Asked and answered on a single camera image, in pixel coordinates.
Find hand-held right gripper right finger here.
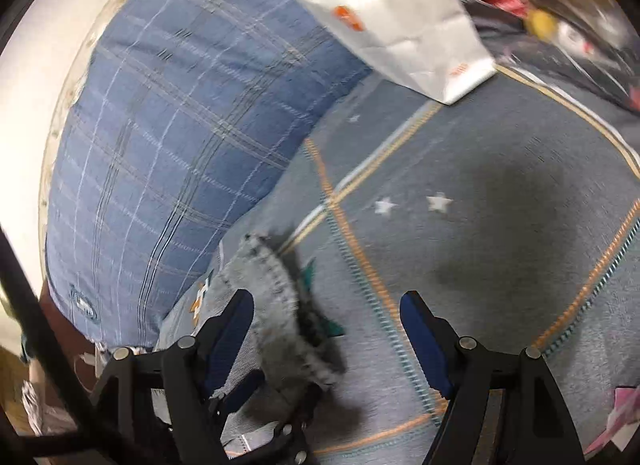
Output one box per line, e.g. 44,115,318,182
399,290,586,465

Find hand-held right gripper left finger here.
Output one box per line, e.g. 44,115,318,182
90,289,314,465

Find grey pants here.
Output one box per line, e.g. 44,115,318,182
215,231,363,426

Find grey printed bed sheet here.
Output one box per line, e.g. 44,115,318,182
155,65,640,465

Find blue plaid pillow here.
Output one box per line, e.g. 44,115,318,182
45,0,373,351

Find pink paper item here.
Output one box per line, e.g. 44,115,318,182
585,385,640,453

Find pale pink cloth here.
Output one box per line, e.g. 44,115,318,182
20,380,76,438

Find dark cloth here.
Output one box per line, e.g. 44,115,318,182
460,0,640,110

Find white paper bag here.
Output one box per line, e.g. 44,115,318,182
227,0,498,106

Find yellow round object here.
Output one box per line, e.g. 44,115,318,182
527,10,558,38

